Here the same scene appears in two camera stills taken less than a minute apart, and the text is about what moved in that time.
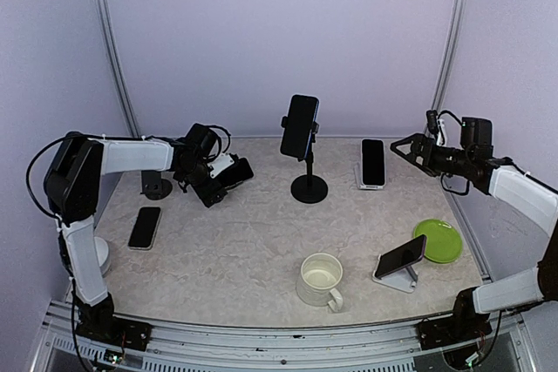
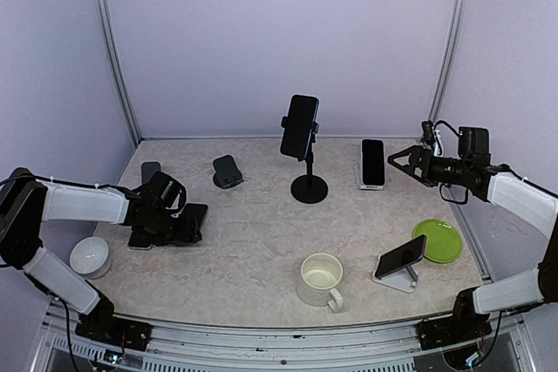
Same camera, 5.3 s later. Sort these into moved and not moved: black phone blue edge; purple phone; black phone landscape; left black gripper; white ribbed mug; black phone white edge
Moved: black phone landscape; left black gripper
Not moved: black phone white edge; purple phone; black phone blue edge; white ribbed mug
